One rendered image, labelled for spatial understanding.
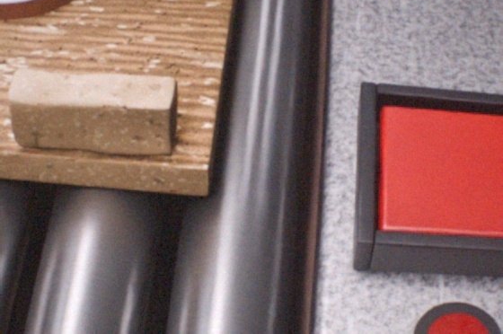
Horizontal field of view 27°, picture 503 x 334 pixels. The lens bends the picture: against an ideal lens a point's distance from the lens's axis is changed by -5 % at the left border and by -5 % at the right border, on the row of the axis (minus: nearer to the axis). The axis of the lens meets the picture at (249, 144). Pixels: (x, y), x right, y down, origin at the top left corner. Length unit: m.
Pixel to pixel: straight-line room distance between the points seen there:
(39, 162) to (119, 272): 0.05
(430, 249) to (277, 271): 0.05
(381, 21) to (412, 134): 0.08
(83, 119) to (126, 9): 0.08
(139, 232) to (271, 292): 0.05
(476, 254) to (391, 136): 0.06
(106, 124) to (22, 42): 0.07
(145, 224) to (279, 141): 0.06
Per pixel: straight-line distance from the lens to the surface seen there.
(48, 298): 0.36
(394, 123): 0.40
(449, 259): 0.36
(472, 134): 0.40
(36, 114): 0.36
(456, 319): 0.36
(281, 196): 0.39
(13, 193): 0.40
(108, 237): 0.37
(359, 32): 0.45
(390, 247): 0.36
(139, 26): 0.42
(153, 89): 0.36
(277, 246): 0.37
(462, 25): 0.46
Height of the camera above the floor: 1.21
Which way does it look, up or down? 48 degrees down
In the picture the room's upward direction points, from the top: 2 degrees clockwise
